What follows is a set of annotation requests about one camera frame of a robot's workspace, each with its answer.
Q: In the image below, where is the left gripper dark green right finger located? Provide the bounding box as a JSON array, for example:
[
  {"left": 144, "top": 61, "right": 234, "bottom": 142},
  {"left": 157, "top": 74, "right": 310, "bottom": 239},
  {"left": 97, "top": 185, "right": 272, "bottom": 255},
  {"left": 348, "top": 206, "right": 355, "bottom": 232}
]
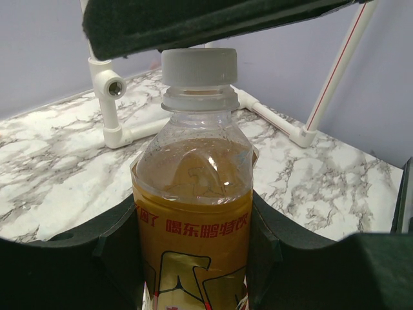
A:
[{"left": 247, "top": 194, "right": 412, "bottom": 309}]

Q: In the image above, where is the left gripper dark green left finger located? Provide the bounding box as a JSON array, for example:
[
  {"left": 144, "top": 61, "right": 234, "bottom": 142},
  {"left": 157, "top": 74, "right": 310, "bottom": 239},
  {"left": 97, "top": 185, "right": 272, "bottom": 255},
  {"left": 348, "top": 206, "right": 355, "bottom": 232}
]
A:
[{"left": 1, "top": 196, "right": 144, "bottom": 309}]

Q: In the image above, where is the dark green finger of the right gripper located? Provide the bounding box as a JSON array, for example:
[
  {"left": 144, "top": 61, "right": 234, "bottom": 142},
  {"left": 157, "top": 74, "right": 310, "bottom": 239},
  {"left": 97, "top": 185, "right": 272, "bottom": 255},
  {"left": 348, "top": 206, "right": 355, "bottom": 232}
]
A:
[{"left": 81, "top": 0, "right": 380, "bottom": 61}]

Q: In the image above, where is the gold label drink bottle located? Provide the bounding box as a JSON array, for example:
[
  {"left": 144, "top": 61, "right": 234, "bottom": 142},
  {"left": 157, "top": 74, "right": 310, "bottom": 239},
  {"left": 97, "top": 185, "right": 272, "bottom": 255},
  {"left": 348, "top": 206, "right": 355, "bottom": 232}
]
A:
[{"left": 131, "top": 85, "right": 257, "bottom": 309}]

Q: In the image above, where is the white QR code bottle cap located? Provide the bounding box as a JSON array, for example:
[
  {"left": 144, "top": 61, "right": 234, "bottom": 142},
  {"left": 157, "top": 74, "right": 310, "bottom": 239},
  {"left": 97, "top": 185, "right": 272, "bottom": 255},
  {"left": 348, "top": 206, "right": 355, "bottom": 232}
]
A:
[{"left": 161, "top": 48, "right": 238, "bottom": 87}]

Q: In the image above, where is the white PVC pipe frame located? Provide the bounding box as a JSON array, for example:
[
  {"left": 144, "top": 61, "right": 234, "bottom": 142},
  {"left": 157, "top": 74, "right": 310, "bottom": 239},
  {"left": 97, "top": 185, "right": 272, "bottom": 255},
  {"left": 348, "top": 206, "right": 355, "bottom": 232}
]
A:
[{"left": 88, "top": 1, "right": 378, "bottom": 149}]

